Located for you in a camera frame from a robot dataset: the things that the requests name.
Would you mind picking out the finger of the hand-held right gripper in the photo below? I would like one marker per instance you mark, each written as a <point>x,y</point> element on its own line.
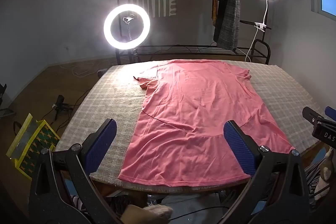
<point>331,111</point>
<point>312,115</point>

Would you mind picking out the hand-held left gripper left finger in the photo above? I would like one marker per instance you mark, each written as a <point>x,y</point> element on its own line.
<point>101,145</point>

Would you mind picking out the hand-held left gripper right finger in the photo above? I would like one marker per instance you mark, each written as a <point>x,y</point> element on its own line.
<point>240,148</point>

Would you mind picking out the pink t-shirt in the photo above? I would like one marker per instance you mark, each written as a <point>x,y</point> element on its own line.
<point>197,108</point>

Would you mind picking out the black metal clothes rack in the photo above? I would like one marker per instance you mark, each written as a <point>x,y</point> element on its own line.
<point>183,48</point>

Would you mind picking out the person's right hand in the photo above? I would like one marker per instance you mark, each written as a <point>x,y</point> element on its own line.
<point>327,163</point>

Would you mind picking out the beige checked blanket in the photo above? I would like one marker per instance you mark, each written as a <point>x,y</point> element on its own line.
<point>110,98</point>

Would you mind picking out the yellow patterned box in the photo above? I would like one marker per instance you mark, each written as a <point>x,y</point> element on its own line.
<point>39,145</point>

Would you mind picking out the beige fuzzy item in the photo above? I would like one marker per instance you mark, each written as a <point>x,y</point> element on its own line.
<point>149,214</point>

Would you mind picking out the hanging grey plaid coat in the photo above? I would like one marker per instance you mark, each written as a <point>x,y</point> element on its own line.
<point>229,19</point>

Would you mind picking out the phone clamp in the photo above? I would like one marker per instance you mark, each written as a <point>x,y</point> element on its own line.
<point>128,18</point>

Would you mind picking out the hanging yellow scarf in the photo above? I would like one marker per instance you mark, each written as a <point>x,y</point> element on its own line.
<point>214,12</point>

